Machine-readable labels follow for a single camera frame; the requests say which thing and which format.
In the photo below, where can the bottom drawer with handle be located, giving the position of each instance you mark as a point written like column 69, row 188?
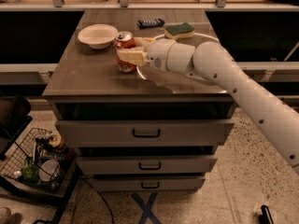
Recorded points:
column 152, row 183

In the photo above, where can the green bag in basket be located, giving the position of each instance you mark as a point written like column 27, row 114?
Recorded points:
column 29, row 170

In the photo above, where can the grey drawer cabinet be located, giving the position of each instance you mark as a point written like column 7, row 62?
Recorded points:
column 87, row 85

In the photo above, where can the top drawer with handle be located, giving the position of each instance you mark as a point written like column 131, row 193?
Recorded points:
column 144, row 133

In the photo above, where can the white bowl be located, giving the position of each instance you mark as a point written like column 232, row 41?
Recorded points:
column 98, row 36

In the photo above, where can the dented orange coke can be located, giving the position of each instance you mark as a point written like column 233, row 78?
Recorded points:
column 124, row 40

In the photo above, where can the blue tape cross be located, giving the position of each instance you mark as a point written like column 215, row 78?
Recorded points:
column 146, row 208

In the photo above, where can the drawer with handle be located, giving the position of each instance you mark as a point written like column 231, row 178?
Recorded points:
column 144, row 165
column 152, row 183
column 144, row 133

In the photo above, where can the black wire basket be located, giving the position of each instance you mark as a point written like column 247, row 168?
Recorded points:
column 40, row 145

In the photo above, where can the middle drawer with handle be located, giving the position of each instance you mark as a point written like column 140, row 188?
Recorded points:
column 144, row 165

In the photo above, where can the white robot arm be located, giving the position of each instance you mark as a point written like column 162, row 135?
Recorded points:
column 211, row 62

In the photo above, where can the white cup in basket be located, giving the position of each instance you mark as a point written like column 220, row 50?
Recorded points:
column 49, row 170

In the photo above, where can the green and yellow sponge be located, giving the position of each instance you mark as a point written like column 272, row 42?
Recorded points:
column 179, row 31

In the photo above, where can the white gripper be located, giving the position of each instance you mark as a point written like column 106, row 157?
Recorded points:
column 157, row 55

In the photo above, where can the dark snack bar wrapper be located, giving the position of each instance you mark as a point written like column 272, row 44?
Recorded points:
column 152, row 23

